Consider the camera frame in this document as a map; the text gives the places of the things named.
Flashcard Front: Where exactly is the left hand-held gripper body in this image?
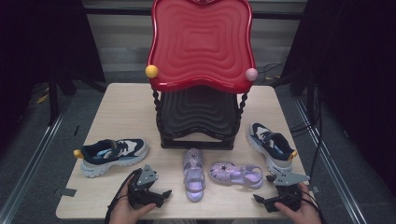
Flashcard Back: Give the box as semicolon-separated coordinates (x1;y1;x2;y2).
127;163;163;210

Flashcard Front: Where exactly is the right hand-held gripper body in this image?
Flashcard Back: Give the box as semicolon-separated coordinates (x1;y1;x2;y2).
265;170;311;212

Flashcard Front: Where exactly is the purple jelly sandal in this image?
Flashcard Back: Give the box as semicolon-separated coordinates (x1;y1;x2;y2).
182;147;206;203
208;161;264;189

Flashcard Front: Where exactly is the navy and white sneaker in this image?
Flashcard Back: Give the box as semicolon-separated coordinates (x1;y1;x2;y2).
73;138;149;179
246;121;298;175

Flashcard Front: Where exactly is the red and black shoe rack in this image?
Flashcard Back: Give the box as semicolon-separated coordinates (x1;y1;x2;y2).
145;0;260;151

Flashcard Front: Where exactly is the person's right hand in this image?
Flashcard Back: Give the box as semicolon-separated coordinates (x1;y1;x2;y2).
275;183;321;224

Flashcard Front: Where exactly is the person's left hand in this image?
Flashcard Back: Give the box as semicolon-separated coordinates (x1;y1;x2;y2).
108;186;157;224

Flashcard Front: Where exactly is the black stand leg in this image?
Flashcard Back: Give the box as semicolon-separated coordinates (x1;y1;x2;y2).
46;69;78;127

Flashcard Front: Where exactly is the yellow tape strip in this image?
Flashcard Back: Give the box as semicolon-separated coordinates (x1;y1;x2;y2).
35;92;50;105

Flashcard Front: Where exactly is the dark curtain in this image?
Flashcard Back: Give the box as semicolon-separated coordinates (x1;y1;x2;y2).
0;0;106;157
279;0;396;197

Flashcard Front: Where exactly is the left hand-held gripper black cable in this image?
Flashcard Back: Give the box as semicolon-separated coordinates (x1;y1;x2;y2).
104;168;141;224

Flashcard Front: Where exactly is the hand-held gripper black cable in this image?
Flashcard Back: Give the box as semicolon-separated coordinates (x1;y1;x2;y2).
298;186;327;224
104;168;141;224

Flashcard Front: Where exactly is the right hand-held gripper black cable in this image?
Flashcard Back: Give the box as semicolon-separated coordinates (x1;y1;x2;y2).
298;186;327;224

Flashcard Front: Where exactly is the metal floor rail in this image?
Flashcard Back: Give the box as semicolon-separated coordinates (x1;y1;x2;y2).
293;97;368;224
0;92;75;224

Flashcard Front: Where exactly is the black hanging cable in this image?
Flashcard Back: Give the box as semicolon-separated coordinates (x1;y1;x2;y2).
289;90;324;185

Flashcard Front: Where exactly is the black floor cable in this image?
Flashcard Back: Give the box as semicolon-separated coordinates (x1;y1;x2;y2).
257;60;288;86

